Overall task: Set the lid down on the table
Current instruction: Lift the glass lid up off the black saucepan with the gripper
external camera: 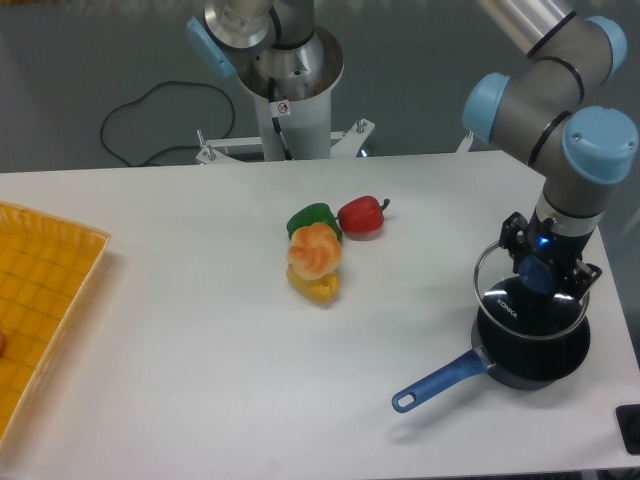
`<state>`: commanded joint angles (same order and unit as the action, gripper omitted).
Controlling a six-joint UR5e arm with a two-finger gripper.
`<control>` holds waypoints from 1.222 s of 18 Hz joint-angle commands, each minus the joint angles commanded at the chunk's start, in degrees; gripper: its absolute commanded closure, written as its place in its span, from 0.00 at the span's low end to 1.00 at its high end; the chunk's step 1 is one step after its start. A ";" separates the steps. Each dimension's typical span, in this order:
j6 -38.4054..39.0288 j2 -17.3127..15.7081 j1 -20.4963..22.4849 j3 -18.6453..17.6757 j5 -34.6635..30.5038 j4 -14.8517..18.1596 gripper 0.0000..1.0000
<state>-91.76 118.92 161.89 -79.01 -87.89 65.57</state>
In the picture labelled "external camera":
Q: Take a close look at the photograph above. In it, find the white base mounting frame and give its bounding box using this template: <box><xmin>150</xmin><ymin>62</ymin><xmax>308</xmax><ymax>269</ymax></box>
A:
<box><xmin>194</xmin><ymin>118</ymin><xmax>476</xmax><ymax>165</ymax></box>

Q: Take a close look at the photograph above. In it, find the green bell pepper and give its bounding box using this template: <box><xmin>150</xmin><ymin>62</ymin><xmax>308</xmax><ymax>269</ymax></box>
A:
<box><xmin>286</xmin><ymin>202</ymin><xmax>343</xmax><ymax>243</ymax></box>

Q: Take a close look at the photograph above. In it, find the black object table corner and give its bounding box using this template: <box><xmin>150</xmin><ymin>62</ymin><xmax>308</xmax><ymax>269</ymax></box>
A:
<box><xmin>615</xmin><ymin>404</ymin><xmax>640</xmax><ymax>455</ymax></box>

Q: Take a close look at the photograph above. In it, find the yellow bell pepper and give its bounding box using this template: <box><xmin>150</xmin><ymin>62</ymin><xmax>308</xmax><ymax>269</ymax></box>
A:
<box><xmin>286</xmin><ymin>265</ymin><xmax>340</xmax><ymax>304</ymax></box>

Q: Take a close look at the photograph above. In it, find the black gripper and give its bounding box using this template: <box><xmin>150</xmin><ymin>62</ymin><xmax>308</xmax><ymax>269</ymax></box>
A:
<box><xmin>499</xmin><ymin>202</ymin><xmax>602</xmax><ymax>300</ymax></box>

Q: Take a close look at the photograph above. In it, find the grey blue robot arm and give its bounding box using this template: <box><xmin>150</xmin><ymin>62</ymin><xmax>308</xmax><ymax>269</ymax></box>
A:
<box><xmin>186</xmin><ymin>1</ymin><xmax>639</xmax><ymax>300</ymax></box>

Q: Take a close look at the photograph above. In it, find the red bell pepper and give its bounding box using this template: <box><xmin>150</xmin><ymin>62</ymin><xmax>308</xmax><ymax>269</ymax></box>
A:
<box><xmin>337</xmin><ymin>195</ymin><xmax>390</xmax><ymax>234</ymax></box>

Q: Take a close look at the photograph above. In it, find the black saucepan blue handle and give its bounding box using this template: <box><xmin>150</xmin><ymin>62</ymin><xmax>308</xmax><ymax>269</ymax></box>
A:
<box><xmin>391</xmin><ymin>306</ymin><xmax>591</xmax><ymax>413</ymax></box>

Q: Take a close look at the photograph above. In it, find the glass lid blue knob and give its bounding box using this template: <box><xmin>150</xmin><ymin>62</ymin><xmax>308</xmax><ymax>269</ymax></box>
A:
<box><xmin>473</xmin><ymin>242</ymin><xmax>590</xmax><ymax>340</ymax></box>

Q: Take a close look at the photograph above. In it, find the black floor cable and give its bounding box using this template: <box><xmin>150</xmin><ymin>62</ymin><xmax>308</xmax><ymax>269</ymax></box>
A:
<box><xmin>99</xmin><ymin>80</ymin><xmax>236</xmax><ymax>168</ymax></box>

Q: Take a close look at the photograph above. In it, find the yellow woven basket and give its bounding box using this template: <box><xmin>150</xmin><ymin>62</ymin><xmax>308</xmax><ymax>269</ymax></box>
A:
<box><xmin>1</xmin><ymin>201</ymin><xmax>111</xmax><ymax>437</ymax></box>

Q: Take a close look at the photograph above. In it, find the orange swirl bread roll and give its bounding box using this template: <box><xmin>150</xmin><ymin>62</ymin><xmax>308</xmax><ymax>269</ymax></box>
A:
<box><xmin>287</xmin><ymin>222</ymin><xmax>342</xmax><ymax>281</ymax></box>

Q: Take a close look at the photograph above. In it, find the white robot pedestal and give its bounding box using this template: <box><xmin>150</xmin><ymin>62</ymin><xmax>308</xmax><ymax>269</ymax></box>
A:
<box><xmin>239</xmin><ymin>26</ymin><xmax>344</xmax><ymax>160</ymax></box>

